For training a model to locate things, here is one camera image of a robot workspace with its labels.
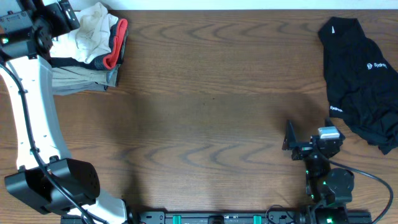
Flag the black t-shirt with logo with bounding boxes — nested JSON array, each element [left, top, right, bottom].
[[318, 17, 397, 155]]

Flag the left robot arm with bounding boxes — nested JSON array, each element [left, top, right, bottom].
[[1, 0, 131, 223]]

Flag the black shorts with orange waistband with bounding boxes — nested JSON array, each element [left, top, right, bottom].
[[51, 19, 128, 70]]

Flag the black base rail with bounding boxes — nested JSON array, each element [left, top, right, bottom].
[[60, 210, 373, 224]]

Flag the white printed t-shirt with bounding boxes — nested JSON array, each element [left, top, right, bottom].
[[50, 2, 119, 63]]

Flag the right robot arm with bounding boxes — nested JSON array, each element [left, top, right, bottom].
[[282, 119, 354, 223]]

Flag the folded khaki trousers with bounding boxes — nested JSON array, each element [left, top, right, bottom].
[[52, 63, 123, 95]]

